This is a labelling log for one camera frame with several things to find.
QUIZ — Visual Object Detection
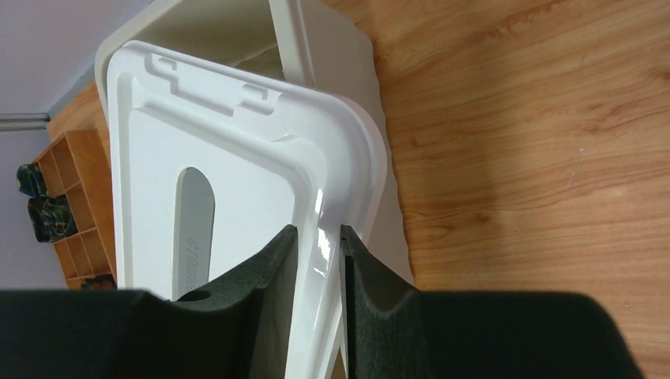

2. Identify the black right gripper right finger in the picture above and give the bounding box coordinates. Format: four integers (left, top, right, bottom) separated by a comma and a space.
340, 225, 643, 378

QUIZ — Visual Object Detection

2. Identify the wooden compartment organizer tray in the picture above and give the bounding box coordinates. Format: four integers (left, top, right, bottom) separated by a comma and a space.
33, 130, 117, 290

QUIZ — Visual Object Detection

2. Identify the dark floral rolled cloth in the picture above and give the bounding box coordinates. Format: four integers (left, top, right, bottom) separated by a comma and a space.
81, 274, 117, 291

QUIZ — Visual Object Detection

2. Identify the white plastic bin lid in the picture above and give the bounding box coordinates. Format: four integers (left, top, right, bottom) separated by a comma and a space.
107, 40, 387, 378

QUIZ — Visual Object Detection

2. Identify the translucent grey plastic bin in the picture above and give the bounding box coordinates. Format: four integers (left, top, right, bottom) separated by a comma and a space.
95, 1, 413, 281

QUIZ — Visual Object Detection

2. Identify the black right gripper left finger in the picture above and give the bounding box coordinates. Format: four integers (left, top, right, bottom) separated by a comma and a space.
1, 225, 298, 378

